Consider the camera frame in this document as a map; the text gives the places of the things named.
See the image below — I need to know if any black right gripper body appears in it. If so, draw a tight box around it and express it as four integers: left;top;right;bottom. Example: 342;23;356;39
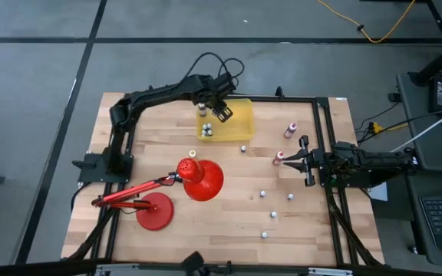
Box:
299;135;326;188

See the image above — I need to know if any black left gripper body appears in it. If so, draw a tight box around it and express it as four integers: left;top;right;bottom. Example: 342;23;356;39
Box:
196;74;222;107

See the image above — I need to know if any large pink-capped dye bottle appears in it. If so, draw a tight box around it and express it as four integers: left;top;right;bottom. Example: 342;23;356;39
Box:
283;122;298;140

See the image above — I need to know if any translucent yellow plastic bin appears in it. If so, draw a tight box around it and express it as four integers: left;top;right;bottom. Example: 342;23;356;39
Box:
196;98;256;143

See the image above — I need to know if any red desk lamp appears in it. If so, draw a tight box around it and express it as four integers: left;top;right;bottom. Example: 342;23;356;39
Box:
91;156;225;232

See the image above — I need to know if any yellow plug connector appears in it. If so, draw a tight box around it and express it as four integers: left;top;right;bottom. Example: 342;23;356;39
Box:
367;120;384;135

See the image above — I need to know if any white paper tag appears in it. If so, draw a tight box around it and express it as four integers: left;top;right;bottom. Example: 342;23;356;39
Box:
369;182;389;202

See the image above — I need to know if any dark gray desk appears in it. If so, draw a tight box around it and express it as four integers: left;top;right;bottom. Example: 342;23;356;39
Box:
395;71;442;173
404;168;442;269

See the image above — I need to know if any black stand leg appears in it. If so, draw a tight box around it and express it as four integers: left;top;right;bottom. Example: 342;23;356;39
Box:
408;36;442;87

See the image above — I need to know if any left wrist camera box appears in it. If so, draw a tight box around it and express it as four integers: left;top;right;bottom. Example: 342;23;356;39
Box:
213;71;238;97

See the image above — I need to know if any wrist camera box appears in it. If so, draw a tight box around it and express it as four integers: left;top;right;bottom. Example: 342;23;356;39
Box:
330;140;357;164
213;71;238;97

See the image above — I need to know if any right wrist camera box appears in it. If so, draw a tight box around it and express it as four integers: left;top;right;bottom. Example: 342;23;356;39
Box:
330;140;357;164

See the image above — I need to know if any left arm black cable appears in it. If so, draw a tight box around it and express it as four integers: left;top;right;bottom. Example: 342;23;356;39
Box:
182;51;246;90

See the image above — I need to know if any black aluminium table frame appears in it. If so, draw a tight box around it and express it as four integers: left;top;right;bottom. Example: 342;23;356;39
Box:
62;86;385;269

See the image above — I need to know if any white cable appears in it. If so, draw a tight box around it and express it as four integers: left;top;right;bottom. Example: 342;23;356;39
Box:
391;102;442;153

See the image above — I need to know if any yellow extension cable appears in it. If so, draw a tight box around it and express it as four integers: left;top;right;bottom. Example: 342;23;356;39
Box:
315;0;417;44

